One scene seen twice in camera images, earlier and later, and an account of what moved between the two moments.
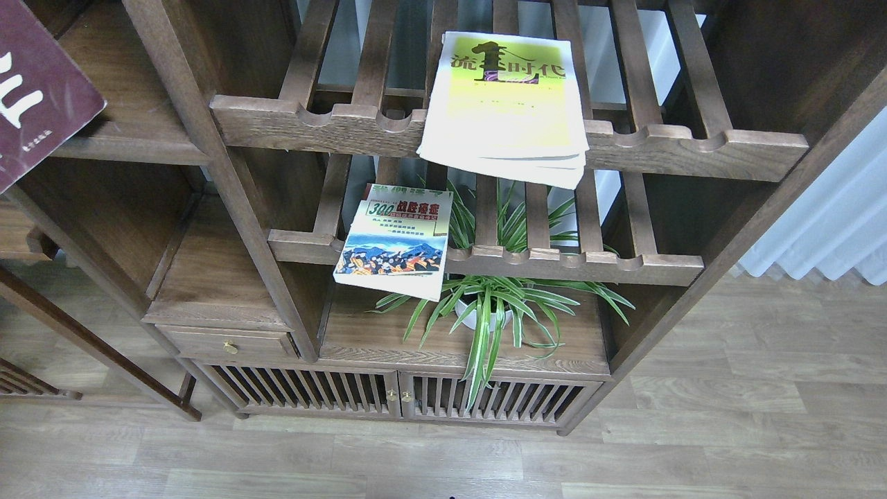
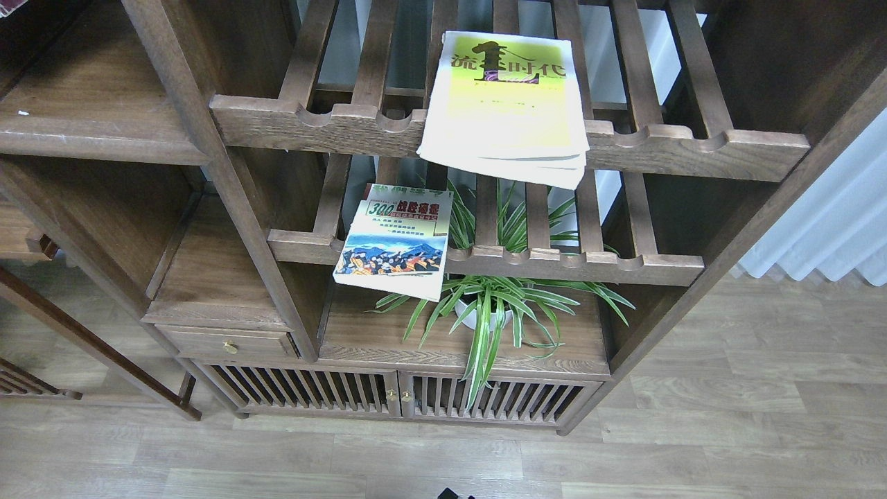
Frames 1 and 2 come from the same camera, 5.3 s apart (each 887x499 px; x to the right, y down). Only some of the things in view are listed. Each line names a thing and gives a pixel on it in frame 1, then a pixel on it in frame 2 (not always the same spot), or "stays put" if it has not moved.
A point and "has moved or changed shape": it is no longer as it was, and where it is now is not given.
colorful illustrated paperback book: [398, 241] stays put
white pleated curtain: [840, 223] stays put
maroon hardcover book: [46, 95] has moved or changed shape
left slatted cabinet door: [272, 389] stays put
